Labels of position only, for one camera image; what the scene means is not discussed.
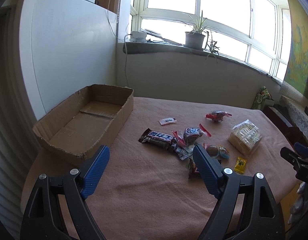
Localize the clear pack of crackers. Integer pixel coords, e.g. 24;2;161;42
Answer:
228;119;262;157

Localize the small yellow sachet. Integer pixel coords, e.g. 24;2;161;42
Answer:
234;157;247;174

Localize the round blue jelly cup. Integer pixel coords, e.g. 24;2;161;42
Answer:
218;146;230;159

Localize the dark red small wrapper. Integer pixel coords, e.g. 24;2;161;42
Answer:
188;158;201;179

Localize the round brown candy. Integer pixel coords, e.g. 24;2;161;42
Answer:
206;145;219;158

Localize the black patterned candy wrapper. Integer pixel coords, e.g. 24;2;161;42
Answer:
174;146;194;161

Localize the red clear bag dark snack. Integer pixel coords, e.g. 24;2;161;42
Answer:
172;124;211;147

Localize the snickers chocolate bar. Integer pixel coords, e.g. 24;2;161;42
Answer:
138;128;177;151

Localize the white lace cloth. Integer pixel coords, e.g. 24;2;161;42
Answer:
278;81;308;141

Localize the green snack bag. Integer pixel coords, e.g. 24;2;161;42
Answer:
251;86;272;110

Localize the small red wrapped candy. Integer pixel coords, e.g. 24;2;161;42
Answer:
206;111;232;122

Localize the brown cardboard box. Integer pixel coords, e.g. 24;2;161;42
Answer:
33;85;134;166

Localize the pink table cloth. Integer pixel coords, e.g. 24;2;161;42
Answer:
20;96;303;240

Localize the small pink white sachet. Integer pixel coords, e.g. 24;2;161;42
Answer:
159;118;177;126

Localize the small trailing plant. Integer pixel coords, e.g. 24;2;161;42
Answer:
204;30;220;62

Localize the potted green plant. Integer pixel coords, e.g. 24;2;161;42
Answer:
185;11;209;50

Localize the white refrigerator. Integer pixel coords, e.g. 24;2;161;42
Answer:
19;0;116;120

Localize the white power adapter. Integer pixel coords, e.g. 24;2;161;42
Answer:
129;31;147;43

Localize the yellow green wall picture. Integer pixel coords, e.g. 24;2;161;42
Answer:
283;0;308;105

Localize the white window frame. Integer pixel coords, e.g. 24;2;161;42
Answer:
129;0;291;81

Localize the white cable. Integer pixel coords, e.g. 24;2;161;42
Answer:
122;33;132;88

